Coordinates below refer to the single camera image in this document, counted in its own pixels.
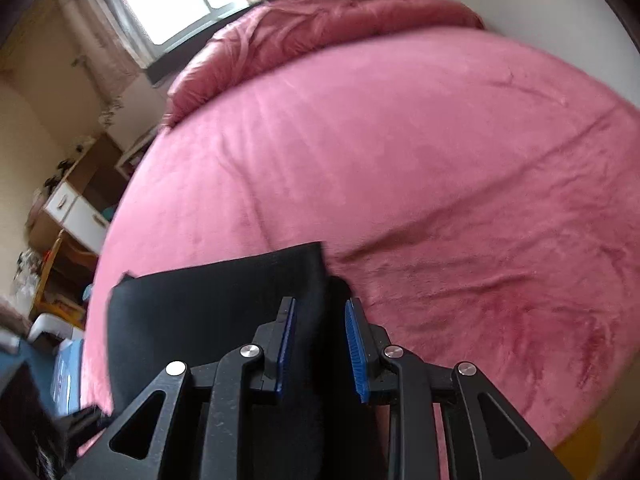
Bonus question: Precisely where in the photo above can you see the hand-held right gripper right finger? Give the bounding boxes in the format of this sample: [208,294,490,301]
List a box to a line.
[344,296,573,480]

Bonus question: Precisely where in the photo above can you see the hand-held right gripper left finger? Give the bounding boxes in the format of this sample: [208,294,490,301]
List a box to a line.
[62,296,297,480]

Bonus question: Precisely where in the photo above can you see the black pants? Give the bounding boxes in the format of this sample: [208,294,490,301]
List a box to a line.
[107,241,388,480]

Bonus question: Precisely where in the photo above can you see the blue box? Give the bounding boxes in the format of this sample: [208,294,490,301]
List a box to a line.
[50,337,86,418]

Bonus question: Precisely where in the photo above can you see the white stool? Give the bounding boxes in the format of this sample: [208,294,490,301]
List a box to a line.
[27,312,86,346]

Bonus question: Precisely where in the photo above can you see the wooden chair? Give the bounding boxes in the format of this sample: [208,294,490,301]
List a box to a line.
[37,230,98,311]

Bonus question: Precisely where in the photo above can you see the pink bed blanket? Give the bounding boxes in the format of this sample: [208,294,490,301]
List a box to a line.
[77,15,640,461]

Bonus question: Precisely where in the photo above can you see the wooden desk with white drawers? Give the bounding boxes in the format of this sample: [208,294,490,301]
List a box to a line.
[27,132,126,256]

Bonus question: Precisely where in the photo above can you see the white shelf unit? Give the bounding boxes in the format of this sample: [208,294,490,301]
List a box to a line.
[117,122,163,178]

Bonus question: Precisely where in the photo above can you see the red duvet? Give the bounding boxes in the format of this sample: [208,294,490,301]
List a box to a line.
[162,0,486,128]

